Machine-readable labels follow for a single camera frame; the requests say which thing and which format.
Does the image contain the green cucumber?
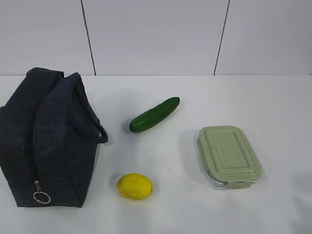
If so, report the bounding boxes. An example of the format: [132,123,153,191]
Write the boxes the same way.
[129,97,180,133]

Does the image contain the yellow lemon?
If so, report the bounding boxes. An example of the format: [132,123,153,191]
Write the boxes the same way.
[117,173,153,200]

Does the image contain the glass container green lid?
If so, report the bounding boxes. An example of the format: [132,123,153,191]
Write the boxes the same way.
[196,126,262,190]

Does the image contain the dark navy lunch bag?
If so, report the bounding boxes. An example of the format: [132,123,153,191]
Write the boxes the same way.
[0,67,108,208]

